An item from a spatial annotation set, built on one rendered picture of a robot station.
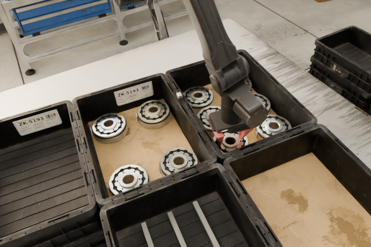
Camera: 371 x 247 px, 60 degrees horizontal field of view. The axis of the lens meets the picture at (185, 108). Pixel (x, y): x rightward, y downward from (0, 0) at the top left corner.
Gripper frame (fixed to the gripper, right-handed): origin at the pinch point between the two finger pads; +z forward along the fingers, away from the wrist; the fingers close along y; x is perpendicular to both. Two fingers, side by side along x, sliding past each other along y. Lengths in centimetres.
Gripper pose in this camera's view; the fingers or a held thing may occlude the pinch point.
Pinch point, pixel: (229, 139)
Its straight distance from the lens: 91.6
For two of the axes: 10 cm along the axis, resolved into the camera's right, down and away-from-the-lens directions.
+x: -2.9, -6.6, 6.9
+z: 0.5, 7.1, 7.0
